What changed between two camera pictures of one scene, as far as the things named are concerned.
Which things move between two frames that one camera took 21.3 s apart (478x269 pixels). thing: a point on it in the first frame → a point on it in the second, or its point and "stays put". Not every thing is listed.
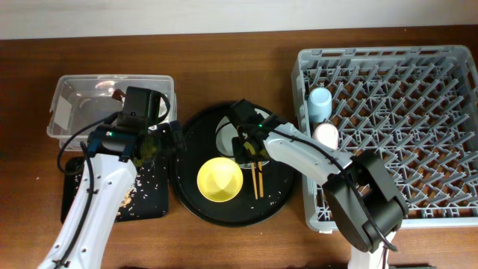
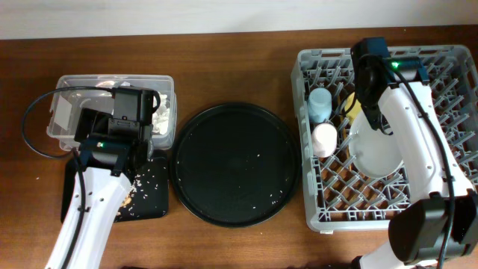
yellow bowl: x=219 y=179 → x=352 y=107
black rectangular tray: x=147 y=199 stays put
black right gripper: x=239 y=155 → x=375 y=120
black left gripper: x=169 y=146 → x=101 y=120
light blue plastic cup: x=320 y=105 stays put
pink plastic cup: x=326 y=134 stays put
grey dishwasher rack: x=416 y=106 stays put
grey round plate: x=263 y=113 → x=374 y=153
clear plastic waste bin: x=76 y=101 stays put
